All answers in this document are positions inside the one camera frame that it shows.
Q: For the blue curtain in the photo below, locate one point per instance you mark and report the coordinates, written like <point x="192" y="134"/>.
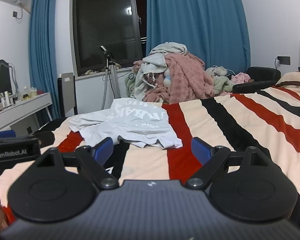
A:
<point x="42" y="54"/>
<point x="214" y="30"/>

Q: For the grey white hoodie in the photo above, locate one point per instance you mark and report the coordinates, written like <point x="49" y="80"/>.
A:
<point x="143" y="75"/>

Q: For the dark window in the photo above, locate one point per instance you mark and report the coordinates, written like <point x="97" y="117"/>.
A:
<point x="117" y="25"/>

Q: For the left blue curtain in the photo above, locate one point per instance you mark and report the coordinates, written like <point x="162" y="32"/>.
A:
<point x="42" y="54"/>

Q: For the wavy frame mirror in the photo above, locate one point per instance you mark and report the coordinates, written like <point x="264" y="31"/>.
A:
<point x="8" y="79"/>

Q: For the white dressing table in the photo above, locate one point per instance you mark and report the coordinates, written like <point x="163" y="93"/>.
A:
<point x="22" y="118"/>

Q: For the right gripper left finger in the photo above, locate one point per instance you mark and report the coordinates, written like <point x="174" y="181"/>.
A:
<point x="91" y="161"/>

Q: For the black armchair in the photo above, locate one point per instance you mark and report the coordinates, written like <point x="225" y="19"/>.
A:
<point x="262" y="78"/>

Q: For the silver tripod with phone holder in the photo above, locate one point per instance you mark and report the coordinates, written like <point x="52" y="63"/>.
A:
<point x="110" y="76"/>

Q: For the cosmetic bottles on table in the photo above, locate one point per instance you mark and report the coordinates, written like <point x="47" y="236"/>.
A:
<point x="7" y="99"/>

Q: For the pink fluffy blanket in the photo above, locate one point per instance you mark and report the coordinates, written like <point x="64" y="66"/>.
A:
<point x="185" y="80"/>

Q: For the pale green garment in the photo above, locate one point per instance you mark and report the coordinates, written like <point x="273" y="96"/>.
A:
<point x="222" y="84"/>

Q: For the small pink garment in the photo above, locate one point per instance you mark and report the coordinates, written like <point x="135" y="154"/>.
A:
<point x="240" y="78"/>

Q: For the black wall socket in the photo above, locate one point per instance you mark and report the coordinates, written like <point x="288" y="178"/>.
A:
<point x="284" y="60"/>

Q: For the striped fleece bed blanket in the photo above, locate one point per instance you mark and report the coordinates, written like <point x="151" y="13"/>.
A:
<point x="268" y="119"/>

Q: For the right blue curtain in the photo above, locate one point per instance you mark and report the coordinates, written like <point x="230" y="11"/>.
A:
<point x="214" y="30"/>

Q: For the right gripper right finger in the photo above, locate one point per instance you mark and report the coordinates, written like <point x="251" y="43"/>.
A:
<point x="213" y="160"/>

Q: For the grey black chair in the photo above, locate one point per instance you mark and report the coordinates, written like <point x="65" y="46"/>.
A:
<point x="67" y="93"/>

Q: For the white t-shirt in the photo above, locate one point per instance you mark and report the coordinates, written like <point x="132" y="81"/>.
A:
<point x="133" y="121"/>

